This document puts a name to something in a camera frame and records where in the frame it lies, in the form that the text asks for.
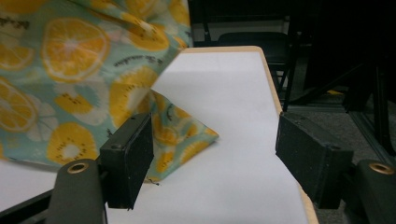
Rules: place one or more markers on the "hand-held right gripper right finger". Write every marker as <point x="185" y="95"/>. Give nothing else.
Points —
<point x="314" y="161"/>

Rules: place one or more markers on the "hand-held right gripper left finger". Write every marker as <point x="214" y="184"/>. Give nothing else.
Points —
<point x="127" y="161"/>

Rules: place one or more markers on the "fruit-print cloth bag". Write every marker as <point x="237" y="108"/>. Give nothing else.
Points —
<point x="62" y="93"/>

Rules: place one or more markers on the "black metal stand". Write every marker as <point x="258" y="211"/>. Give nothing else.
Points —
<point x="381" y="109"/>

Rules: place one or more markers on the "white table sheet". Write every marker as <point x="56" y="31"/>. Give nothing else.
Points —
<point x="233" y="124"/>

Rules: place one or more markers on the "black folding chair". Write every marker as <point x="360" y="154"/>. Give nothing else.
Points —
<point x="255" y="43"/>

